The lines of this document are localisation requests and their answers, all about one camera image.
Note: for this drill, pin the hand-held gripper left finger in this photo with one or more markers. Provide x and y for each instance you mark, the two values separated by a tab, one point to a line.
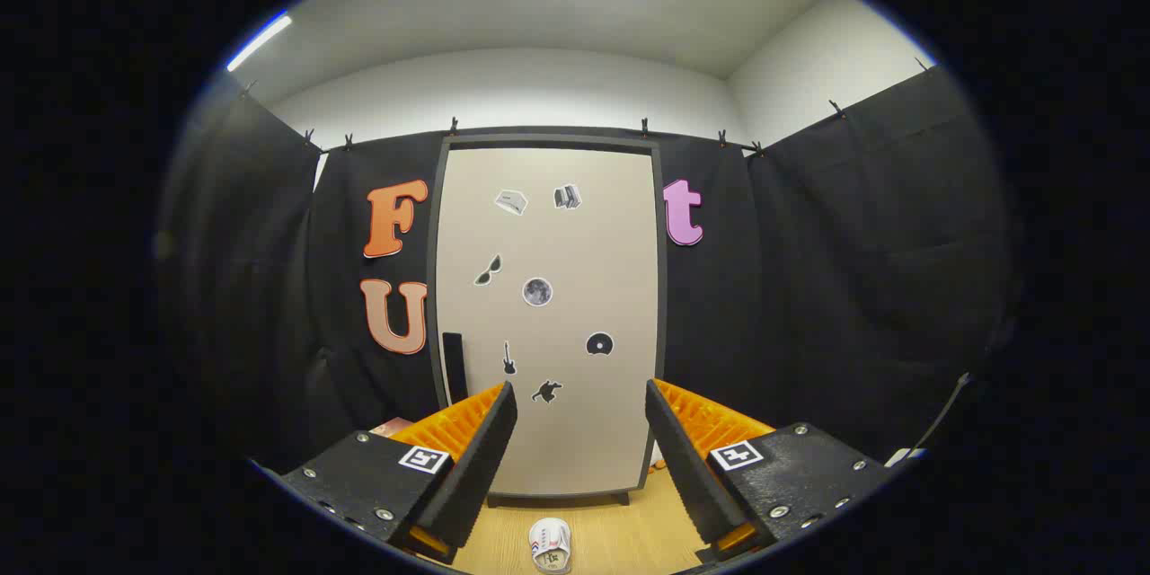
481	467

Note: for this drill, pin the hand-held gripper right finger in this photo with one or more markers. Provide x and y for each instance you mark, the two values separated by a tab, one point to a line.
687	476

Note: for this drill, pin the white canvas shoe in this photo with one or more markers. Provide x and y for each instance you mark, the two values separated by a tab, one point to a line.
550	544

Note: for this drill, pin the grey shoe cabinet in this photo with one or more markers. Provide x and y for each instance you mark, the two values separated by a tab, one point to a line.
550	140

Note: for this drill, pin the brown cover book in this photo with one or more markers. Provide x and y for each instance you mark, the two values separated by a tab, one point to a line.
391	427

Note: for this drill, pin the white flat object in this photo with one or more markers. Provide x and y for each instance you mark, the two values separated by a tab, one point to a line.
903	456

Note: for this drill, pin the black backdrop cloth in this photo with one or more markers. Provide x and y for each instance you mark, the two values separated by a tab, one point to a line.
809	287

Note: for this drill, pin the narrow ceiling light strip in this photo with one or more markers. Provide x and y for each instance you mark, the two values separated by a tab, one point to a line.
259	41

